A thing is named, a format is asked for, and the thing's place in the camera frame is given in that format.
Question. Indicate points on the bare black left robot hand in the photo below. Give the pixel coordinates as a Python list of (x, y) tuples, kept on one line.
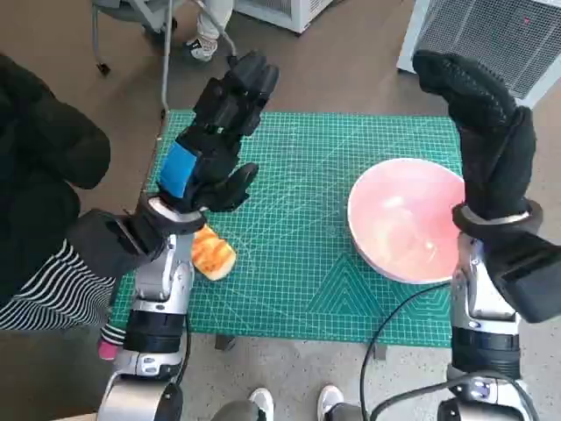
[(206, 153)]

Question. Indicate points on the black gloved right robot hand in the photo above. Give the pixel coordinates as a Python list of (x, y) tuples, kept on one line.
[(491, 153)]

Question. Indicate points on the long orange toy bread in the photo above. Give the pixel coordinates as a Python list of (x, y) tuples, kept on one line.
[(215, 259)]

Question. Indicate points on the pink bowl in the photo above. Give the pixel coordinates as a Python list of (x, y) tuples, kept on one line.
[(394, 219)]

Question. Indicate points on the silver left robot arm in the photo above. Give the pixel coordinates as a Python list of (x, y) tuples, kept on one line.
[(153, 280)]

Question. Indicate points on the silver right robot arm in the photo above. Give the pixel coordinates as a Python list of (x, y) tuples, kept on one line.
[(480, 298)]

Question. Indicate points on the grey metal leg pole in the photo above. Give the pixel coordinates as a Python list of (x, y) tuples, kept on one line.
[(165, 66)]

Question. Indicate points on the green cutting mat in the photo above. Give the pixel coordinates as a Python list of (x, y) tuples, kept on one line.
[(298, 197)]

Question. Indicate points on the white mesh-front cabinet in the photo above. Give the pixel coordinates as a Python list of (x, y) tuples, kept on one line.
[(482, 30)]

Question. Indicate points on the seated person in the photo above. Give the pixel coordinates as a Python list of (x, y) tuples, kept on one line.
[(206, 26)]

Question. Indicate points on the grey wheeled chair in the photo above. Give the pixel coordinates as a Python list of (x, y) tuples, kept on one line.
[(131, 9)]

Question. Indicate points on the white appliance with glass front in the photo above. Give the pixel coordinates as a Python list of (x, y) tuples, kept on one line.
[(302, 17)]

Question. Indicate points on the person in striped clothing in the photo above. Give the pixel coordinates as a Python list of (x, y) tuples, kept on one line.
[(35, 175)]

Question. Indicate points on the grey leg with white shoe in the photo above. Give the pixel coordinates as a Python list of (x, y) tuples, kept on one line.
[(261, 401), (329, 399)]

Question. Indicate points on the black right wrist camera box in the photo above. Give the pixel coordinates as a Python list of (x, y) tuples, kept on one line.
[(526, 272)]

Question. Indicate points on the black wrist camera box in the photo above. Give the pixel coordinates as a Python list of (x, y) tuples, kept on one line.
[(526, 272), (101, 245)]

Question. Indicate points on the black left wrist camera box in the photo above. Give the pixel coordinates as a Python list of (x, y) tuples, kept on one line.
[(101, 245)]

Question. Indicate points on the grey table bracket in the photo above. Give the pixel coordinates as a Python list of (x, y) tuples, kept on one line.
[(225, 343), (380, 352)]

